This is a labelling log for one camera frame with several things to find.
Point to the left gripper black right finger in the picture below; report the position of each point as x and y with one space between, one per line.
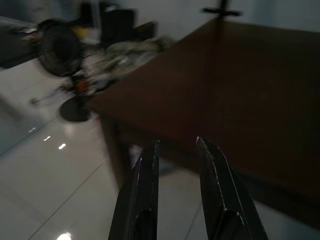
225 195

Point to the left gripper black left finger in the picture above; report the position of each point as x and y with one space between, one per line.
142 195

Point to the black bag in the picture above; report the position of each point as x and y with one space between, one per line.
117 25

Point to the black standing fan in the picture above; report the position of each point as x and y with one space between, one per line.
60 50

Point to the black cross-shaped bar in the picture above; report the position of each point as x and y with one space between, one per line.
222 11

